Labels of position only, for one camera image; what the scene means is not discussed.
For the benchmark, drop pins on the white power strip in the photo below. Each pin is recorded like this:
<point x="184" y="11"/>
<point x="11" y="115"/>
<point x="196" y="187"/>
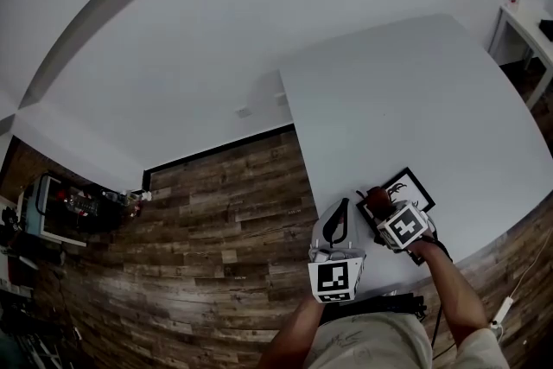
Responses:
<point x="503" y="311"/>

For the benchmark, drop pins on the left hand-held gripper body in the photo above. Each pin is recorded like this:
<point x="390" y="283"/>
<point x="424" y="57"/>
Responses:
<point x="334" y="278"/>

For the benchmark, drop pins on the black cart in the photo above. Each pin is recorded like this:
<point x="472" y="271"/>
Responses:
<point x="101" y="214"/>

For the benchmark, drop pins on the black framed picture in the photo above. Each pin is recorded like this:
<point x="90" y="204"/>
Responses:
<point x="410" y="190"/>

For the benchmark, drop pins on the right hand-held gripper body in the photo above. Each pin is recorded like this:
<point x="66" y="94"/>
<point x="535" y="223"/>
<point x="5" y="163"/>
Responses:
<point x="402" y="227"/>

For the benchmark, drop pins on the white plug adapter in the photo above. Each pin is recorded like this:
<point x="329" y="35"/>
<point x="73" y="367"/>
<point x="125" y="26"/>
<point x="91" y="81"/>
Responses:
<point x="147" y="195"/>

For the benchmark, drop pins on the black box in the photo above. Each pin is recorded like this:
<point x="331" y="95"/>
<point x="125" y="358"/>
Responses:
<point x="547" y="29"/>

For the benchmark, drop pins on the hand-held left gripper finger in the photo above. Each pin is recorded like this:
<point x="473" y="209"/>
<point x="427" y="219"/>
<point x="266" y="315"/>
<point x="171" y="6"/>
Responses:
<point x="353" y="235"/>
<point x="319" y="229"/>

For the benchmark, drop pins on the white wall outlet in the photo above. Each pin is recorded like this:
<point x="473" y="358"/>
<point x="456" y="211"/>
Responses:
<point x="243" y="112"/>
<point x="281" y="99"/>

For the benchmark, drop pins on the person's right forearm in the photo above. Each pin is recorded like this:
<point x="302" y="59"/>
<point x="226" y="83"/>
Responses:
<point x="453" y="294"/>

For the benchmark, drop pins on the large white table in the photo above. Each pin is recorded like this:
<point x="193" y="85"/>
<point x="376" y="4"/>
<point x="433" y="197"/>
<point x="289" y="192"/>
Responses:
<point x="389" y="99"/>

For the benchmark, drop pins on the person's left forearm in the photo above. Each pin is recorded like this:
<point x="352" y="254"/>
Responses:
<point x="291" y="337"/>

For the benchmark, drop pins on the person's beige shirt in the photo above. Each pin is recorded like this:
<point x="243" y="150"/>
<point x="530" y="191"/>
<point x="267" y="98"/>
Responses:
<point x="371" y="343"/>

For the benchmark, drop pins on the small white side table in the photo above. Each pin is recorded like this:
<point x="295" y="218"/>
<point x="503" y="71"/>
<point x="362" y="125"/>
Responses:
<point x="525" y="23"/>

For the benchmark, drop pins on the clear water jug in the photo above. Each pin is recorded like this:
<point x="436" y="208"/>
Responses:
<point x="81" y="203"/>

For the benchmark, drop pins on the small clear plastic bottle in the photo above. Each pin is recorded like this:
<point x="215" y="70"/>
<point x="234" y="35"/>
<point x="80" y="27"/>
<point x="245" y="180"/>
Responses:
<point x="111" y="197"/>

